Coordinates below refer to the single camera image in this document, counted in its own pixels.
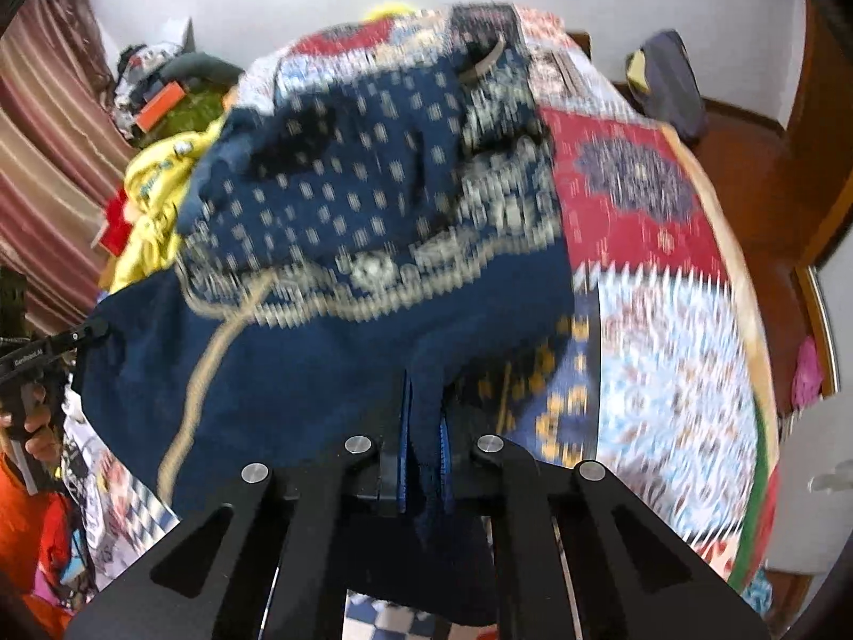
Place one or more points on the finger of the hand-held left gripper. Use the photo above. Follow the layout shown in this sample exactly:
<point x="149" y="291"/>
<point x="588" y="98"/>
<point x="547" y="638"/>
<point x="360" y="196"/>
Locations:
<point x="90" y="332"/>

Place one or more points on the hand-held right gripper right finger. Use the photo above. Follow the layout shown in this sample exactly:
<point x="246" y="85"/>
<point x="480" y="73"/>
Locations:
<point x="445" y="460"/>

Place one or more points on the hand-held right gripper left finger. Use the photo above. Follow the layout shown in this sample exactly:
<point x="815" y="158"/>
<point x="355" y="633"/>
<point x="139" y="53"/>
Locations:
<point x="404" y="440"/>

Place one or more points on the navy patterned garment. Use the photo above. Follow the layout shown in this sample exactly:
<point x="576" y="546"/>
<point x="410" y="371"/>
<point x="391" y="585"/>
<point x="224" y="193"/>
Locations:
<point x="300" y="346"/>

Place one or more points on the person's left forearm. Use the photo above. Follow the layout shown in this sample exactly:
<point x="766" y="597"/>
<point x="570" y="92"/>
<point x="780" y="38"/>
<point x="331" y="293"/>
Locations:
<point x="26" y="533"/>

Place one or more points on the pile of mixed clothes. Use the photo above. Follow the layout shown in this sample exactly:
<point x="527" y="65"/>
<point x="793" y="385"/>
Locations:
<point x="143" y="63"/>

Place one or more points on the person's left hand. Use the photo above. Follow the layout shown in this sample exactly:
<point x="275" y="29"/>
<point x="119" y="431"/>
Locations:
<point x="38" y="430"/>

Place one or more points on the red cloth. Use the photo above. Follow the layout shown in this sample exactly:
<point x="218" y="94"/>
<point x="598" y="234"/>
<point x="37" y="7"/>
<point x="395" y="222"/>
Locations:
<point x="114" y="226"/>

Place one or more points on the yellow garment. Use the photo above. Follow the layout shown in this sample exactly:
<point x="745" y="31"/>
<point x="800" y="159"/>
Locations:
<point x="153" y="180"/>

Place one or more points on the white printed cloth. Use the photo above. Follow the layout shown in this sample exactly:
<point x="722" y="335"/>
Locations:
<point x="120" y="513"/>

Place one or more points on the striped curtain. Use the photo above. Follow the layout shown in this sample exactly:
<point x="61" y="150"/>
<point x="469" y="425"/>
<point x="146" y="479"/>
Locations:
<point x="40" y="146"/>

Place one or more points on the orange box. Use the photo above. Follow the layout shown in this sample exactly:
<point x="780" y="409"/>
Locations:
<point x="160" y="105"/>

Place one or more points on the green cloth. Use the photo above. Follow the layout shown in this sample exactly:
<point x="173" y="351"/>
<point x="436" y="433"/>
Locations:
<point x="193" y="110"/>

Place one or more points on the teal printed cloth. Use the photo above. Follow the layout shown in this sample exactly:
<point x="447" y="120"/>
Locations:
<point x="758" y="593"/>

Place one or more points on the patchwork bedspread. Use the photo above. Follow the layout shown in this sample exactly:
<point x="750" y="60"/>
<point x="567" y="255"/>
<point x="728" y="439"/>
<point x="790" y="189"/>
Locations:
<point x="633" y="166"/>

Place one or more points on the white cabinet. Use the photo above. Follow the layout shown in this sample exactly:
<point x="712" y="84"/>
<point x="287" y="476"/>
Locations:
<point x="813" y="466"/>

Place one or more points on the yellow paper pad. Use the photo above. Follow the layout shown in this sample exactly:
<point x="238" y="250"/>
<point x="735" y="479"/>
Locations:
<point x="638" y="73"/>

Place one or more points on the grey backpack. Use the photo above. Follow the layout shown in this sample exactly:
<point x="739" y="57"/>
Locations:
<point x="673" y="86"/>

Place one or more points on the wooden door frame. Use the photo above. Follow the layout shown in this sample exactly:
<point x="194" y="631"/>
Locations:
<point x="823" y="166"/>

